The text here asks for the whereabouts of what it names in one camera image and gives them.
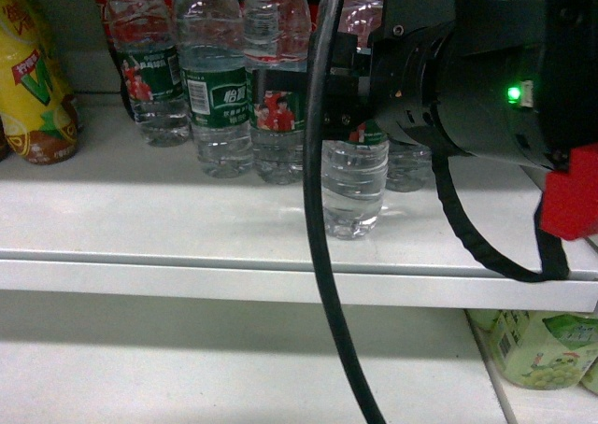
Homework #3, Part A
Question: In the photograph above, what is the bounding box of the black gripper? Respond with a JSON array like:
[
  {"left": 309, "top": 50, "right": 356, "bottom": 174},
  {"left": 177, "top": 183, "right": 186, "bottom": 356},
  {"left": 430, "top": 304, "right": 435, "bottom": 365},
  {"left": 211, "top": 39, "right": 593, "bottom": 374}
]
[{"left": 251, "top": 33, "right": 371, "bottom": 140}]

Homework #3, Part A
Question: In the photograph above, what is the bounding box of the clear water bottle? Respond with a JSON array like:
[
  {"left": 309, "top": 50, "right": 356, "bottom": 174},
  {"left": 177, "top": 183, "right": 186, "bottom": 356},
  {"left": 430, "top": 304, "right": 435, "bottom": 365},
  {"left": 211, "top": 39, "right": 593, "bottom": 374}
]
[{"left": 320, "top": 0, "right": 391, "bottom": 241}]

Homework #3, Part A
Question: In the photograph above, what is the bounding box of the right water bottle text label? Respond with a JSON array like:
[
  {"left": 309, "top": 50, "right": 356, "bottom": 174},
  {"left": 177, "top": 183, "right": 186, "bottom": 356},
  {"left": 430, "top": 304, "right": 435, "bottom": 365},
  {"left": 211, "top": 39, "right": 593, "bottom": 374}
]
[{"left": 386, "top": 141, "right": 432, "bottom": 193}]

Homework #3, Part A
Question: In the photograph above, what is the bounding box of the water bottle with athletes label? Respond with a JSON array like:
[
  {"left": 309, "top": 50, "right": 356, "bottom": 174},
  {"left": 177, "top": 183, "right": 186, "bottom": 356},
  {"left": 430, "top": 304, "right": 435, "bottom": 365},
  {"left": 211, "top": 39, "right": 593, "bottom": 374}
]
[{"left": 244, "top": 0, "right": 311, "bottom": 185}]

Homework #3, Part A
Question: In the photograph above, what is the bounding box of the water bottle with barcode label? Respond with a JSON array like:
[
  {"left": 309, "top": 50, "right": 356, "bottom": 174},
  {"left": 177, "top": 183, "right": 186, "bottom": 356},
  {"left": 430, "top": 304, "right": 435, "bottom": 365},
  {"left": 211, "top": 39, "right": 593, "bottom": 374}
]
[{"left": 173, "top": 0, "right": 252, "bottom": 178}]

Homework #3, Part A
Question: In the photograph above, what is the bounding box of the far left water bottle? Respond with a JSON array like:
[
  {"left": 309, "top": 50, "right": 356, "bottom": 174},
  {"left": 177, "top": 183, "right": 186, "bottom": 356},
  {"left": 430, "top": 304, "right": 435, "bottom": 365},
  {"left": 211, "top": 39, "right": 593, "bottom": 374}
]
[{"left": 106, "top": 0, "right": 190, "bottom": 148}]

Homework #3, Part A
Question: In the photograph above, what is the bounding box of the white upper shelf board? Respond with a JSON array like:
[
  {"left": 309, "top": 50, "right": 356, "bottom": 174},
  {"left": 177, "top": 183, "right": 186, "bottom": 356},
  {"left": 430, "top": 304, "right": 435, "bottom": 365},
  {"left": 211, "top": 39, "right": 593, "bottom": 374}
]
[{"left": 1, "top": 106, "right": 597, "bottom": 312}]

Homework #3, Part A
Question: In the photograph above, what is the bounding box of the red plastic block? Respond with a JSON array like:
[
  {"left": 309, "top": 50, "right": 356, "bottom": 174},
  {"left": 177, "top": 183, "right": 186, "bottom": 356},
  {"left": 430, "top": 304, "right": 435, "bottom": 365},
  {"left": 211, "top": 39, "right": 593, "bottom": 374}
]
[{"left": 539, "top": 143, "right": 597, "bottom": 241}]

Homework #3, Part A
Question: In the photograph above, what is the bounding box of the yellow lemon tea bottle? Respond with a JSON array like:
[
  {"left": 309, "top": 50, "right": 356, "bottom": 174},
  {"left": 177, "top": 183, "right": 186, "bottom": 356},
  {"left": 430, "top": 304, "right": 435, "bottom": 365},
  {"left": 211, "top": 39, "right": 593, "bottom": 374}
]
[{"left": 1, "top": 0, "right": 78, "bottom": 165}]

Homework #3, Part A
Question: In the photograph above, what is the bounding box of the green grape drink bottle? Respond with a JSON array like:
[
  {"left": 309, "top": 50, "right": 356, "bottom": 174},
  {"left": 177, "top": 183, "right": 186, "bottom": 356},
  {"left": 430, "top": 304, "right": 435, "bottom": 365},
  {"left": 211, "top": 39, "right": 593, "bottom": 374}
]
[{"left": 489, "top": 310, "right": 597, "bottom": 390}]

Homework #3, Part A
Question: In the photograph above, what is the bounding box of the thick black cable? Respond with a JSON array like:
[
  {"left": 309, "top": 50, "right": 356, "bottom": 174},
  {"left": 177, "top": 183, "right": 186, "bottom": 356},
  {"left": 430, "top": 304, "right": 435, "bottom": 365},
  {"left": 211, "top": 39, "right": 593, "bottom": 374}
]
[{"left": 302, "top": 0, "right": 387, "bottom": 424}]

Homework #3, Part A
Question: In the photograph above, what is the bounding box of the black braided cable loop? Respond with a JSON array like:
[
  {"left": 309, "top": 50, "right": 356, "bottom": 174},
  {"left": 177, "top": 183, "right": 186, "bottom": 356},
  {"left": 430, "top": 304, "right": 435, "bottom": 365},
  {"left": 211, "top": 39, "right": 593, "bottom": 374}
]
[{"left": 430, "top": 150, "right": 571, "bottom": 284}]

